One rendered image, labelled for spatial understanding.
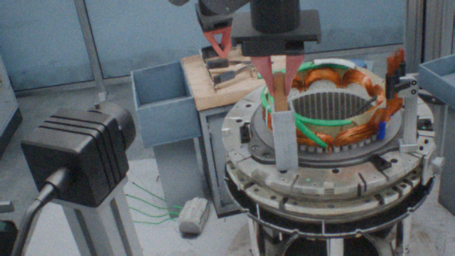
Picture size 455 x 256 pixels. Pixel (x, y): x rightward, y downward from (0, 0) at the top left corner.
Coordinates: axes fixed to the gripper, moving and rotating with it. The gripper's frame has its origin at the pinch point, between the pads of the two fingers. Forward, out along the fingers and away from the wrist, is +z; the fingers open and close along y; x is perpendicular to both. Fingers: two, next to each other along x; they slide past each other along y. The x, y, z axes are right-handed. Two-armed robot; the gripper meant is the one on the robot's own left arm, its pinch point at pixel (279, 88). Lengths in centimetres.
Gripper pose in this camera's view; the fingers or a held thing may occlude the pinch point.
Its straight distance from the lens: 69.9
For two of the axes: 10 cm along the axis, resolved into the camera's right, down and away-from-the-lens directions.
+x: 0.8, -6.0, 7.9
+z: 1.0, 8.0, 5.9
